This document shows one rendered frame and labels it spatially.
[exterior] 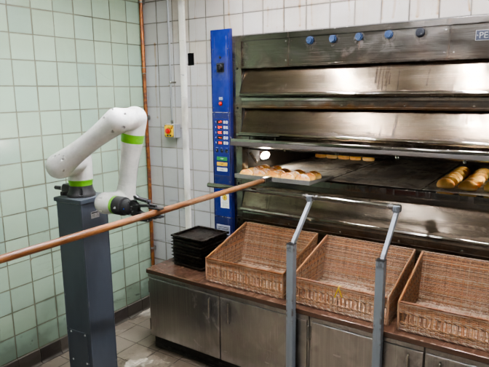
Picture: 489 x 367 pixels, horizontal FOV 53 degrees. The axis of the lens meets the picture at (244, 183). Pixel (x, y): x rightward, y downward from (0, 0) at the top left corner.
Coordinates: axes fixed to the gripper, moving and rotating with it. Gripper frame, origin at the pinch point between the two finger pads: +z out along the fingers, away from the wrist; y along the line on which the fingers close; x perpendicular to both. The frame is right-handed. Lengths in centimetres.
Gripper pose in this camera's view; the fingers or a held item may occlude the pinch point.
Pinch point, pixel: (156, 212)
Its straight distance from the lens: 231.2
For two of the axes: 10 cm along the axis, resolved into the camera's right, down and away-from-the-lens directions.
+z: 8.4, 1.0, -5.4
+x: -5.5, 1.6, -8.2
